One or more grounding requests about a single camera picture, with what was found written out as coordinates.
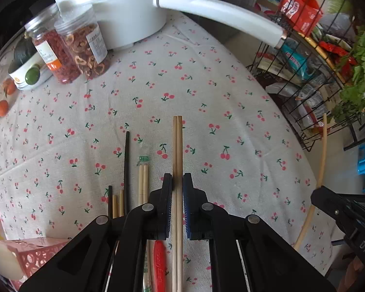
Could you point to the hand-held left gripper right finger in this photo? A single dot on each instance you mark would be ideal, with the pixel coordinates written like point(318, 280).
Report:
point(187, 206)

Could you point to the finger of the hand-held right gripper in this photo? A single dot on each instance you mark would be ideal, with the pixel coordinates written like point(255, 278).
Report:
point(325, 199)

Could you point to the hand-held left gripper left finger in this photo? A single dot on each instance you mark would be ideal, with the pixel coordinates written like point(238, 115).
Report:
point(169, 206)

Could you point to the disposable chopsticks pair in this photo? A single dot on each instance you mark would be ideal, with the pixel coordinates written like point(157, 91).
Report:
point(143, 182)

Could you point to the pink plastic utensil basket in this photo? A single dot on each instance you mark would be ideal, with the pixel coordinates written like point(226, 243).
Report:
point(33, 252)

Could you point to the clear food packet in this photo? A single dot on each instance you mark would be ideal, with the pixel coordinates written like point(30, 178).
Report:
point(311, 105)

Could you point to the cherry print tablecloth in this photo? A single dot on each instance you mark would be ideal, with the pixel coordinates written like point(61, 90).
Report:
point(200, 112)

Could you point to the green leafy herbs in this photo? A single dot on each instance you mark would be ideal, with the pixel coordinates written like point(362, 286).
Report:
point(359, 79)

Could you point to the blue and white packet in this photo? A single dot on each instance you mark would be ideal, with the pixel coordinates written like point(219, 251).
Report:
point(295, 60)

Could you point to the red and yellow packet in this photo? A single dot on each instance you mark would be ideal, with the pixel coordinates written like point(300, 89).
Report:
point(331, 48)

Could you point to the clear jar of dried slices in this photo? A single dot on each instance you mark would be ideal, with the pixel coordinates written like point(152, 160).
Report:
point(82, 51)

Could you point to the red snack packet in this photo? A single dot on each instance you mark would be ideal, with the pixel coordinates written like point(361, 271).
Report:
point(308, 18)
point(289, 4)

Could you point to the clear jar of goji berries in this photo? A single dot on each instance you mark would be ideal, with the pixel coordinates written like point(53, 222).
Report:
point(53, 64)

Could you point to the small green fruit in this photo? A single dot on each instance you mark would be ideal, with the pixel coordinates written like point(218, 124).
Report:
point(32, 75)

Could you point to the small orange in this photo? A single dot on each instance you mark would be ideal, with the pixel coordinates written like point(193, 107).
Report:
point(2, 108)
point(9, 87)

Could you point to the white flower-print bowl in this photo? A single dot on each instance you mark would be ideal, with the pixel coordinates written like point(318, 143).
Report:
point(21, 80)

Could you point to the dark green squash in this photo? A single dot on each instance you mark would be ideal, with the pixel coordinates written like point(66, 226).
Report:
point(24, 51)

